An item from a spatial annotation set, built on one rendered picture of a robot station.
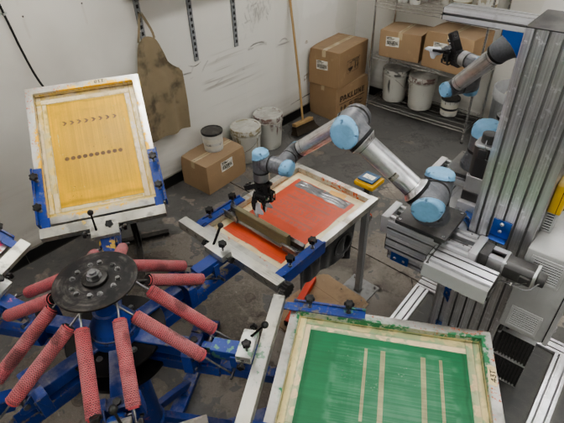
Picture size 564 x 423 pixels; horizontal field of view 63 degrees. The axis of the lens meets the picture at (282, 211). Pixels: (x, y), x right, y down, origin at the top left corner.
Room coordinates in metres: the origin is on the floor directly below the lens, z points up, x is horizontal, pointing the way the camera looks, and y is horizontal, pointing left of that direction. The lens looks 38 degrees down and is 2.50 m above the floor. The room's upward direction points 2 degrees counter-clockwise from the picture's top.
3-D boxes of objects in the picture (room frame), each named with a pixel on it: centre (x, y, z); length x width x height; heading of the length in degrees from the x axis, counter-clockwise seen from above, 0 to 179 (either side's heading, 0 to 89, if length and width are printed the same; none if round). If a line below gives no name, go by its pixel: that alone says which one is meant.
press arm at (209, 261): (1.54, 0.34, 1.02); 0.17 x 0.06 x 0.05; 136
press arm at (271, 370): (1.04, 0.08, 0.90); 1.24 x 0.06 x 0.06; 76
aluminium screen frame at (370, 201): (1.95, -0.05, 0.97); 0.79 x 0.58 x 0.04; 136
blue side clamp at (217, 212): (1.96, 0.32, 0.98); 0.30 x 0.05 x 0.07; 136
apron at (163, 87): (3.69, 0.99, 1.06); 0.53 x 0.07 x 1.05; 136
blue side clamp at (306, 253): (1.58, -0.08, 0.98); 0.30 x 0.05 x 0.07; 136
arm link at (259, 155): (1.77, 0.08, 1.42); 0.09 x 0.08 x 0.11; 62
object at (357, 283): (2.27, -0.52, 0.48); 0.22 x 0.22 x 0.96; 46
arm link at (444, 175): (1.52, -0.63, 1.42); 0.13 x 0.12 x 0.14; 152
